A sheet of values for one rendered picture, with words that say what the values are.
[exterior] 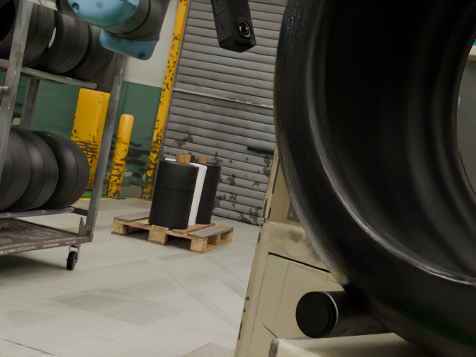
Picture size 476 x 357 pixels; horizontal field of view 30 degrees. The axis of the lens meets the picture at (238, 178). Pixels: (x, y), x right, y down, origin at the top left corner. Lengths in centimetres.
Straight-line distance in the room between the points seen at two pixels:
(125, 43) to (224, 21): 16
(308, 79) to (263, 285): 89
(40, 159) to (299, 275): 353
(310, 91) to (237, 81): 987
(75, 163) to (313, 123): 461
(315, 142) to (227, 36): 28
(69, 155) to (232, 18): 436
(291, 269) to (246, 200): 896
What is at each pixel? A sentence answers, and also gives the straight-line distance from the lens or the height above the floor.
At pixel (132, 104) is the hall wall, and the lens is 1118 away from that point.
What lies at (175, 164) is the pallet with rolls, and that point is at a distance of 744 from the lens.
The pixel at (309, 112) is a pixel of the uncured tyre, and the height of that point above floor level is 109.
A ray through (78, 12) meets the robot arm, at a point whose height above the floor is 116.
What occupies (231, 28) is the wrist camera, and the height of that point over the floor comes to 118.
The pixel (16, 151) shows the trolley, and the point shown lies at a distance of 474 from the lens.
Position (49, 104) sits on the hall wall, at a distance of 1176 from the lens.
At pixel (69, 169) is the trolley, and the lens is 539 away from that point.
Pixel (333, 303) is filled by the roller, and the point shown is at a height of 92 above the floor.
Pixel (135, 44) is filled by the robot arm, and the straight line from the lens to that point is 118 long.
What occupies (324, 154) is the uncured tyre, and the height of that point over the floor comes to 105.
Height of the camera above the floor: 106
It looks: 3 degrees down
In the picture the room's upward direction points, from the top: 11 degrees clockwise
